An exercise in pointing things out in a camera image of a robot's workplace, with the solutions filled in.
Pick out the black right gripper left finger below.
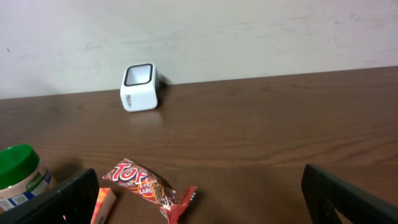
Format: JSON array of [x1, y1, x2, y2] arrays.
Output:
[[1, 168, 99, 224]]

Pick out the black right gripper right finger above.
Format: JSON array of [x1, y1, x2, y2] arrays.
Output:
[[301, 164, 397, 224]]

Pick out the red Top chocolate bar wrapper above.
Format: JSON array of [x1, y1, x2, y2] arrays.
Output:
[[102, 158, 197, 224]]

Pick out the white barcode scanner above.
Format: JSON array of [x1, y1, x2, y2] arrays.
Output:
[[120, 63, 160, 112]]

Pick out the small orange box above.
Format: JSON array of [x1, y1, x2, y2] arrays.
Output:
[[91, 188, 116, 224]]

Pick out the green lid jar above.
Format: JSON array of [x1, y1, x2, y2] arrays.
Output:
[[1, 144, 56, 213]]

